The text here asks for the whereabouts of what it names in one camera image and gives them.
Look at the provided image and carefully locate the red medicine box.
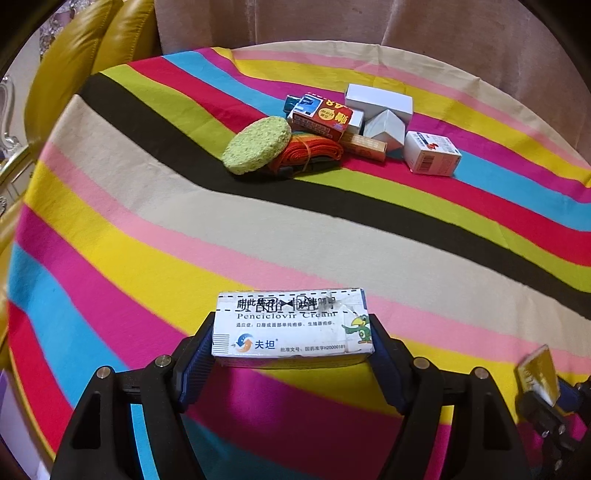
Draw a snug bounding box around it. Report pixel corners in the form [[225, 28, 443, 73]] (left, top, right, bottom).
[[287, 93, 354, 143]]

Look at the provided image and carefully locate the white cream box with parrot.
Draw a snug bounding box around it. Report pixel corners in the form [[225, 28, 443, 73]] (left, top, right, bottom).
[[211, 287, 376, 368]]

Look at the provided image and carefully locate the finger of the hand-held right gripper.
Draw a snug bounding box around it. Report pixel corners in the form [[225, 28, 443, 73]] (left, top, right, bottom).
[[554, 376, 591, 414], [515, 390, 568, 435]]

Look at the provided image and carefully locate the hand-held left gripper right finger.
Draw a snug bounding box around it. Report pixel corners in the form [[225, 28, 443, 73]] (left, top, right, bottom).
[[367, 314, 525, 480]]

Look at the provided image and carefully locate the striped colourful cloth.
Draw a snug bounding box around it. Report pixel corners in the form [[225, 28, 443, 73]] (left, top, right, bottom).
[[7, 41, 591, 480]]

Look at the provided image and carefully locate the orange strap bundle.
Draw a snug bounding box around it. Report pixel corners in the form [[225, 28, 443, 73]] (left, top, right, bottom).
[[263, 133, 345, 178]]

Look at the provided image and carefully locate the yellow leather sofa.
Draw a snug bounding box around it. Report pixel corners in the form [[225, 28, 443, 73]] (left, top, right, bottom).
[[0, 0, 162, 324]]

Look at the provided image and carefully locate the green round sponge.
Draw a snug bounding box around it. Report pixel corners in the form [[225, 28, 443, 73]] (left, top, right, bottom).
[[222, 116, 293, 175]]

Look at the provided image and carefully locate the white box with barcode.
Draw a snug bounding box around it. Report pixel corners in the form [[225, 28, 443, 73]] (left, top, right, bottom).
[[403, 130, 462, 176]]

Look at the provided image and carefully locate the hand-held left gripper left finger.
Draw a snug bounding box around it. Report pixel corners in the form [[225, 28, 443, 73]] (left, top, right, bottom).
[[48, 311, 218, 480]]

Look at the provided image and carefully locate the long white box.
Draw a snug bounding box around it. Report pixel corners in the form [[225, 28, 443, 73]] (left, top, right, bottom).
[[345, 83, 414, 124]]

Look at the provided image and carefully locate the blue white small box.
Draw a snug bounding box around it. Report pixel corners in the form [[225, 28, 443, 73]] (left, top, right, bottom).
[[292, 93, 325, 121]]

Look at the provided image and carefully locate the white ornate chair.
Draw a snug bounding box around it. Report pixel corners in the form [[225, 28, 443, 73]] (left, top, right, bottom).
[[0, 74, 31, 204]]

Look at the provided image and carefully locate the orange long box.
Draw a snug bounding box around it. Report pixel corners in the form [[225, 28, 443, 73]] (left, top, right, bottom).
[[341, 133, 387, 161]]

